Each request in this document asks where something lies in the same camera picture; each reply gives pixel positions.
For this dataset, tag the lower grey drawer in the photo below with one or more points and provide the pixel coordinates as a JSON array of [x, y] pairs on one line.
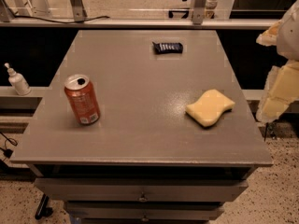
[[144, 211]]

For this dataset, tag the orange soda can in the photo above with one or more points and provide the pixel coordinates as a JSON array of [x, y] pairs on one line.
[[80, 93]]

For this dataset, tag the white pump bottle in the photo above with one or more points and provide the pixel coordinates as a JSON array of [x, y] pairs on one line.
[[17, 81]]

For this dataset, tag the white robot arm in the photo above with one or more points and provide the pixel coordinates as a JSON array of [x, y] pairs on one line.
[[289, 34]]

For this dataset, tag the yellow foam-padded gripper finger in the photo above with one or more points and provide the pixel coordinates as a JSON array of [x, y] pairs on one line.
[[280, 90]]

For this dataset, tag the grey drawer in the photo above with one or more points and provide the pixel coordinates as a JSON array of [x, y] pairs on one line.
[[141, 190], [144, 211]]

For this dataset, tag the grey drawer cabinet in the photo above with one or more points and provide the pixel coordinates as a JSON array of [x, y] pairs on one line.
[[143, 131]]

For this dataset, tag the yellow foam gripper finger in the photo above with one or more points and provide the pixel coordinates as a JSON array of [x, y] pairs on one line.
[[270, 36]]

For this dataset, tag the yellow sponge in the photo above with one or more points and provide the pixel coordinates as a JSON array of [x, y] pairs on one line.
[[209, 107]]

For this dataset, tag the upper grey drawer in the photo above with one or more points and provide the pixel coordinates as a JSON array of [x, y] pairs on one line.
[[141, 190]]

